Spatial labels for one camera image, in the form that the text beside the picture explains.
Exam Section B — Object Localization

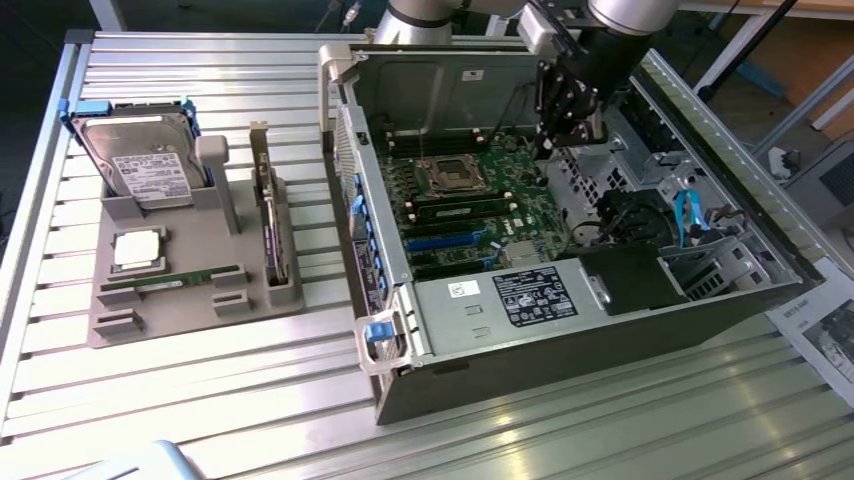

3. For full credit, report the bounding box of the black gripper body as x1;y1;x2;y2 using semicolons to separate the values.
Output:
556;29;653;104

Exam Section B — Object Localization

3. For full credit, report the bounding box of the black RAM slot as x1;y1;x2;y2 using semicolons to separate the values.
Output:
386;140;485;154
384;127;483;142

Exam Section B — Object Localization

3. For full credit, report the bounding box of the installed black RAM stick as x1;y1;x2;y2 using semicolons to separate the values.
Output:
413;197;516;222

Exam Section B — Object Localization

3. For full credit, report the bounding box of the green RAM stick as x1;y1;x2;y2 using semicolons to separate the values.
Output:
104;269;242;292

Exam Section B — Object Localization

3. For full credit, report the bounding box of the green motherboard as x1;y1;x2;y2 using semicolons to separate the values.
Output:
377;125;576;282

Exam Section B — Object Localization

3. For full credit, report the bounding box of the black slanted pole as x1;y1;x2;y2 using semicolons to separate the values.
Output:
736;0;803;76

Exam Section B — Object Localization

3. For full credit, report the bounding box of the silver chipset heat sink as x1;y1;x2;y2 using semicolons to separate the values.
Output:
501;243;543;267

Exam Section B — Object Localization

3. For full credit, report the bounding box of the blue expansion slot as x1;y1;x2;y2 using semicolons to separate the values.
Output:
404;227;487;254

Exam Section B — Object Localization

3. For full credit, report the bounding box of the white power strip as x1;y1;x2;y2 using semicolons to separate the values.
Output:
765;145;801;177

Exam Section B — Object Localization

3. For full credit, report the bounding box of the black fan shroud box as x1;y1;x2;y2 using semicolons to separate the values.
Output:
577;246;692;317

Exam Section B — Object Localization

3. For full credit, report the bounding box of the grey cabinet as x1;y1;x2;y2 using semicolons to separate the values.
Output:
780;137;854;232

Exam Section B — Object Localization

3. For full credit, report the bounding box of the silver power supply unit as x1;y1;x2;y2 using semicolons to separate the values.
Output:
410;258;613;359

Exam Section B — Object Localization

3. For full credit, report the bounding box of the open black PC case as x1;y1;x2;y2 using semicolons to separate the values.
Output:
316;41;829;427

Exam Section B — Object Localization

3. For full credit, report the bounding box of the printed paper sheet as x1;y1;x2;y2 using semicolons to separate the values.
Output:
763;257;854;387

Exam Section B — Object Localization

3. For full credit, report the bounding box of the silver hard disk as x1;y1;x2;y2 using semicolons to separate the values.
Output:
78;113;209;211

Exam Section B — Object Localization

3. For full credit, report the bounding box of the grey parts rack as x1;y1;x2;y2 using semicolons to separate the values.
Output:
85;134;306;350

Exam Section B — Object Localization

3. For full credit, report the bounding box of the silver CPU chip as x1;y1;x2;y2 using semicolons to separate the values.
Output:
109;230;166;267

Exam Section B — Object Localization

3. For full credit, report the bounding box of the blue disk caddy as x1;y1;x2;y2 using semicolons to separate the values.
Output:
54;96;216;190

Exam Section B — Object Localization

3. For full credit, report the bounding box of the light blue rounded object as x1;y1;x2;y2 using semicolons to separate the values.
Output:
70;439;209;480

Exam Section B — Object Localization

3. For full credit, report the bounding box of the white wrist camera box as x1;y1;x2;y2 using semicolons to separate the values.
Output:
517;3;576;56

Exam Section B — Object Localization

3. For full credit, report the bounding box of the white desk frame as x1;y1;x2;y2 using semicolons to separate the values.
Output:
685;9;854;111

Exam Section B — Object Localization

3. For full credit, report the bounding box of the CPU socket with metal frame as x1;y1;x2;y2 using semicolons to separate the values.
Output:
414;155;483;194

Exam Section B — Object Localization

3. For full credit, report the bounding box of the blue SATA wire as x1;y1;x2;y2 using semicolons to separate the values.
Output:
671;189;709;249

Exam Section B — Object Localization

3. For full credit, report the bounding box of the graphics card with metal bracket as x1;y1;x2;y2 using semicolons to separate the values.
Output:
245;119;296;292

